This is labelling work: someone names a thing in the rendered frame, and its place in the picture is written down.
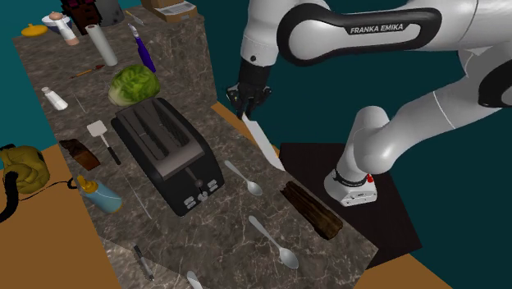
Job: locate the cardboard box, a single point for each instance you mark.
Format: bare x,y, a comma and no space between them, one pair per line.
176,10

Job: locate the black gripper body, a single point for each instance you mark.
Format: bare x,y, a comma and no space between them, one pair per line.
252,78

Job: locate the brown rectangular block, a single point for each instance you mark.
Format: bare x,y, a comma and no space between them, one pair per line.
82,154

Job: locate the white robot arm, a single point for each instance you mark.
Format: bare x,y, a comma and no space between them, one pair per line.
384,132

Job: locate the silver utensil tip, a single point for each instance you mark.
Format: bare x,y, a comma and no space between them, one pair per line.
194,281

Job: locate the long thin metal skewer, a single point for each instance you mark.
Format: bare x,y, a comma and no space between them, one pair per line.
138,196

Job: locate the black toaster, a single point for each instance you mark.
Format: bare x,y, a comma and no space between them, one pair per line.
160,160

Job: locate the green lettuce head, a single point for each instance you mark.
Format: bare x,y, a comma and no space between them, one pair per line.
134,85

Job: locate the dark red box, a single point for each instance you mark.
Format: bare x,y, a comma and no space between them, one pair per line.
82,14

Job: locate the short thin metal skewer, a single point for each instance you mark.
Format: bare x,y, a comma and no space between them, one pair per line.
80,103

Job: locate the large silver spoon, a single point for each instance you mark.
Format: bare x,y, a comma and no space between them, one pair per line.
286,256

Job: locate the blue bottle yellow cap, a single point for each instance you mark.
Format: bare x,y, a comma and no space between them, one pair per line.
104,197

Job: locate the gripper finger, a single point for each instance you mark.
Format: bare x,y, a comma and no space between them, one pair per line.
262,97
236,100

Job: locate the yellow lid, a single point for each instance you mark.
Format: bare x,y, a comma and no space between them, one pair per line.
34,30

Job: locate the silver kitchen knife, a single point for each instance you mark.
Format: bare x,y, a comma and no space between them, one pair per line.
262,142

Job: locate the dark robot stand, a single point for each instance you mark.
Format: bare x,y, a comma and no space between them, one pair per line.
384,236

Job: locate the white paper towel roll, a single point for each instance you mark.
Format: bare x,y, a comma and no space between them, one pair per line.
102,44

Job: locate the small silver spoon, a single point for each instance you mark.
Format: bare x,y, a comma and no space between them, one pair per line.
250,185

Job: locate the black pen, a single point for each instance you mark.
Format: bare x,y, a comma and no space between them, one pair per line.
143,262

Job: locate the small silver knife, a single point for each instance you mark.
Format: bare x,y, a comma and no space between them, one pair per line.
135,18

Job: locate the grey cylinder container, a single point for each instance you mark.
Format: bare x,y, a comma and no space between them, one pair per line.
111,12

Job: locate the white salt shaker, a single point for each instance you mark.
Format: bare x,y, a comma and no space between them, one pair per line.
56,100

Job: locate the thin brown brush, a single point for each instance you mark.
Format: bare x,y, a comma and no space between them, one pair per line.
86,72

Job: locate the dark brown wooden block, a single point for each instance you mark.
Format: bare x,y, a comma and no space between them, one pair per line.
312,210

